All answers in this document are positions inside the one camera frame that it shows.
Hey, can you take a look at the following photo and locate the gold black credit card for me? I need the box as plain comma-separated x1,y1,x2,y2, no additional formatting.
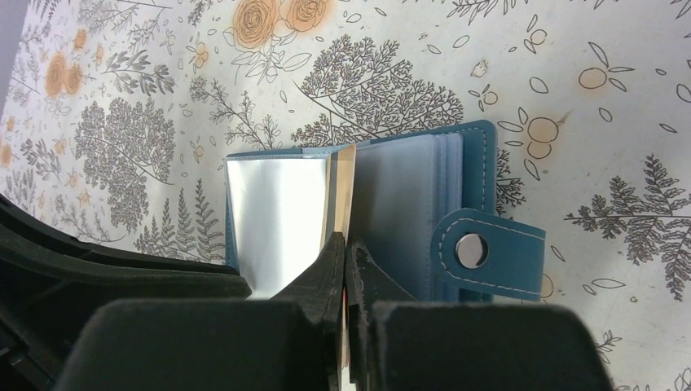
320,144,357,248

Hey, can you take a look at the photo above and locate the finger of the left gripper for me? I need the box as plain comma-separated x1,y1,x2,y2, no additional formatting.
1,197,250,390

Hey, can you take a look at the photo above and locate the blue leather card holder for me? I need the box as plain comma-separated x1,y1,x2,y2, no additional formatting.
225,121,545,301

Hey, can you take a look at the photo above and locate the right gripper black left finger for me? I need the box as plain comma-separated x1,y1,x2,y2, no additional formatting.
56,232,345,390

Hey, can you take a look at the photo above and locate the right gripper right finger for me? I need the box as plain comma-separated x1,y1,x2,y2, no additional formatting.
345,239,612,390

